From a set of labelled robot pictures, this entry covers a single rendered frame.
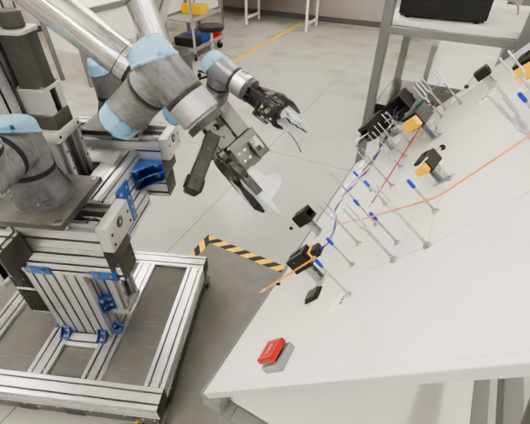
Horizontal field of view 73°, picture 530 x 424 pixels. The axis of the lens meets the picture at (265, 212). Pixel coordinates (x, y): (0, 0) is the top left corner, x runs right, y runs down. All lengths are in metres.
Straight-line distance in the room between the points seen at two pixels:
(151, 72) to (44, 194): 0.56
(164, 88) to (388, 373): 0.53
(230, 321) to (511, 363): 1.78
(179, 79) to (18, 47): 0.66
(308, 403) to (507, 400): 0.44
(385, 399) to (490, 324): 0.64
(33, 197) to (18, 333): 1.19
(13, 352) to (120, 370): 0.53
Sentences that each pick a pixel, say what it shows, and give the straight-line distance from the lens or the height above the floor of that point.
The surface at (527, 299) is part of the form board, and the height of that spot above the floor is 1.44.
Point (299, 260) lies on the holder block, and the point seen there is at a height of 1.13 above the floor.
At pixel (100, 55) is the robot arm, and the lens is 0.81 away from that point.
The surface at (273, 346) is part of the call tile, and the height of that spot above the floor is 1.12.
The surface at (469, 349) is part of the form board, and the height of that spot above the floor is 1.39.
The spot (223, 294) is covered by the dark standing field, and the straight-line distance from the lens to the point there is 2.23.
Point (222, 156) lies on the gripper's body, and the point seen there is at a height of 1.44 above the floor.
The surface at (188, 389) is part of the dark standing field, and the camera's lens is 1.96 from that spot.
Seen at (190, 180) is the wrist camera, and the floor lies 1.42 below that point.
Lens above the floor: 1.76
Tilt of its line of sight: 40 degrees down
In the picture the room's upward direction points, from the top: straight up
